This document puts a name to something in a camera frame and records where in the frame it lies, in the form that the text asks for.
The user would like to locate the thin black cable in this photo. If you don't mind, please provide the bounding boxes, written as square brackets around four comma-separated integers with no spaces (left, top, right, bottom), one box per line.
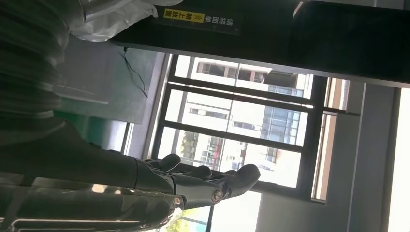
[123,47,149,99]

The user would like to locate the yellow warning label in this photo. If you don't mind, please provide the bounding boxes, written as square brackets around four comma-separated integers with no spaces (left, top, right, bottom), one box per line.
[163,8,206,24]

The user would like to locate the dark window frame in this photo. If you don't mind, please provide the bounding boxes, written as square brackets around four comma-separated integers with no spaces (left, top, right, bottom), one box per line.
[150,53,363,232]

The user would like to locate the ribbed grey right arm sleeve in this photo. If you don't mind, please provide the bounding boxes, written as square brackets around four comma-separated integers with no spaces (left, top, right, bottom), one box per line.
[0,0,77,142]

